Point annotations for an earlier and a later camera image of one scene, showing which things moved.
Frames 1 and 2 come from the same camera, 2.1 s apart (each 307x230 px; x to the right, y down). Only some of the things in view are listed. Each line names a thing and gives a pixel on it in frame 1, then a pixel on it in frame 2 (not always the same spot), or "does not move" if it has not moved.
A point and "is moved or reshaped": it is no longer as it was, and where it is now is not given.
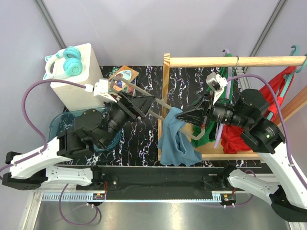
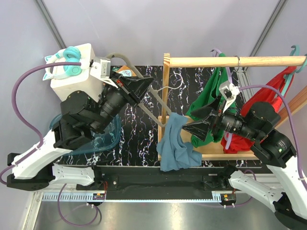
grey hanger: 124,82 → 155,92
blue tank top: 175,146 is moved or reshaped
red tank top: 234,139 does not move
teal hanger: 288,75 does not move
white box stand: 74,98 does not move
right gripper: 199,114 → 205,112
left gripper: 134,106 → 133,88
